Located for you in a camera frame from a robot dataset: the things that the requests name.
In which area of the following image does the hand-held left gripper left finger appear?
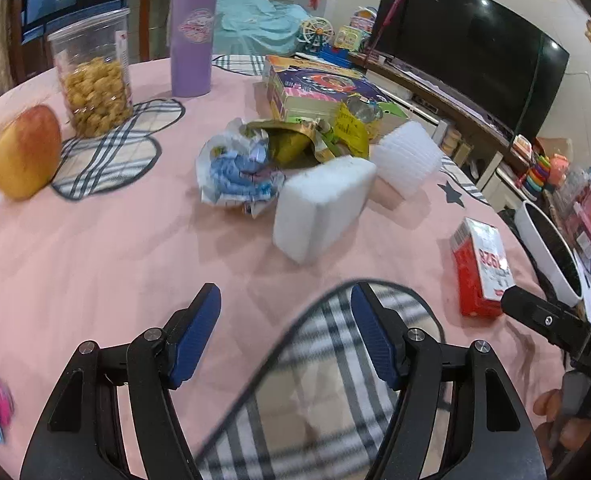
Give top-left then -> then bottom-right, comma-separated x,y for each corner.
20,282 -> 222,480

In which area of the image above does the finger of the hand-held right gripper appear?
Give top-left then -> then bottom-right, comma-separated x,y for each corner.
500,284 -> 591,356

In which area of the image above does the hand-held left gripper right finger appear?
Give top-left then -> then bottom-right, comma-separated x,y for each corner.
350,281 -> 549,480

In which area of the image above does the white trash bin black bag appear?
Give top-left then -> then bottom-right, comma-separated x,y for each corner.
513,200 -> 587,308

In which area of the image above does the red carton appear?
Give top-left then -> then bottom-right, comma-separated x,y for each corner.
450,217 -> 513,318

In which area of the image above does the white foam fruit net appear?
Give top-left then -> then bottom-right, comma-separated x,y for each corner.
370,120 -> 443,198

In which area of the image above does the yellow printed wrapper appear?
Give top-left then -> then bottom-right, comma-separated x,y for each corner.
320,102 -> 371,161

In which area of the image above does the gold yellow wrapper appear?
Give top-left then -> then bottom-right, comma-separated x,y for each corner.
246,120 -> 326,166

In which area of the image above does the person's right hand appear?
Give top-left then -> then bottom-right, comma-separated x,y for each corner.
532,390 -> 591,461

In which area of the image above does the pink blanket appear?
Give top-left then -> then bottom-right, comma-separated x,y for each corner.
0,52 -> 571,480

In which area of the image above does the white foam block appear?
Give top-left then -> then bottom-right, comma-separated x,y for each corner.
273,155 -> 377,265

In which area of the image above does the white crumpled plastic bag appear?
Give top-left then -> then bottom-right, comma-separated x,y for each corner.
196,119 -> 286,218

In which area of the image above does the stack of plastic bowls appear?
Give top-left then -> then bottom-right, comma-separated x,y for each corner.
440,127 -> 463,153

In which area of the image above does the white TV cabinet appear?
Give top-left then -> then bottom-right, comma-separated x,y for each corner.
295,50 -> 526,201

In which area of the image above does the light green wrapper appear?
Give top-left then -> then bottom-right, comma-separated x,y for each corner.
375,100 -> 409,121

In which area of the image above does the clear plastic wrapper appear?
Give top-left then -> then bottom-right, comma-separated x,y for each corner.
345,95 -> 383,126

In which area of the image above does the red yellow apple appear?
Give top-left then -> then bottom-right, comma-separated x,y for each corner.
0,105 -> 62,201

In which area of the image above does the colourful book box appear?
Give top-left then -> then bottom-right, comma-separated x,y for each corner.
262,55 -> 389,123

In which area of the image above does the clear snack jar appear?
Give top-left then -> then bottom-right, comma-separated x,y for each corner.
47,8 -> 134,138

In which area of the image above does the black television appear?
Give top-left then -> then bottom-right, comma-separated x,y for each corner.
375,0 -> 571,133

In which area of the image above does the purple bottle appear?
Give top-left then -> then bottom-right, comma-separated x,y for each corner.
168,0 -> 221,98

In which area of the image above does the yellow green toy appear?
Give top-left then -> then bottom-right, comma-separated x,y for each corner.
335,25 -> 371,53

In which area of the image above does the ferris wheel toy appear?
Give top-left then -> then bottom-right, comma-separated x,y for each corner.
295,16 -> 336,53

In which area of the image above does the round colourful toy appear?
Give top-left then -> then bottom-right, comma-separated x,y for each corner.
348,6 -> 379,31

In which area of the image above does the teal covered armchair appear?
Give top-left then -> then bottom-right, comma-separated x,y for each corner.
214,0 -> 306,56

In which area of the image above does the pink thin pole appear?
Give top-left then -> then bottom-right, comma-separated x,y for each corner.
368,0 -> 416,56

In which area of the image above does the stacking ring toy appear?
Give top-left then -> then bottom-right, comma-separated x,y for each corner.
520,152 -> 553,201

